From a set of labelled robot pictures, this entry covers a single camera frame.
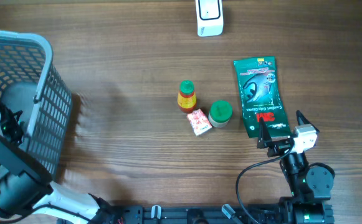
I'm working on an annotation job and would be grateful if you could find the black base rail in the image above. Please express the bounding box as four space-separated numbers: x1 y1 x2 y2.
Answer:
105 202 335 224

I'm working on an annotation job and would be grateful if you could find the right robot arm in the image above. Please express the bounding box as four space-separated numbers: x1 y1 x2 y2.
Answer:
252 111 335 224

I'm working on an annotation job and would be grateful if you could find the green lid white jar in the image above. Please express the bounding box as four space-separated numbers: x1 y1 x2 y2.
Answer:
208 100 232 128

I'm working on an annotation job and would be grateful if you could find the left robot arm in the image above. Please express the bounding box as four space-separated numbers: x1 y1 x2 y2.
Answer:
0 112 103 223

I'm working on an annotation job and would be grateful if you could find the green glove package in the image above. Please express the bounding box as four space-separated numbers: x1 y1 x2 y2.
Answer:
234 56 291 138

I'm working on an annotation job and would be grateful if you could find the red white tissue pack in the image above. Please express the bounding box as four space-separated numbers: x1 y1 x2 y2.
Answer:
187 109 212 136

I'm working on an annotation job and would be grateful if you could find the red sriracha sauce bottle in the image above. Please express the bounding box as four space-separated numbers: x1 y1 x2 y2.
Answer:
177 80 197 113

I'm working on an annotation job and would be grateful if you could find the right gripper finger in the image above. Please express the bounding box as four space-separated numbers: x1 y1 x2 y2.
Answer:
296 110 320 133
258 117 272 142

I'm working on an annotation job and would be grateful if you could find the grey plastic basket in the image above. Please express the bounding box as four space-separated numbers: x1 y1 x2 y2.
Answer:
0 30 73 177

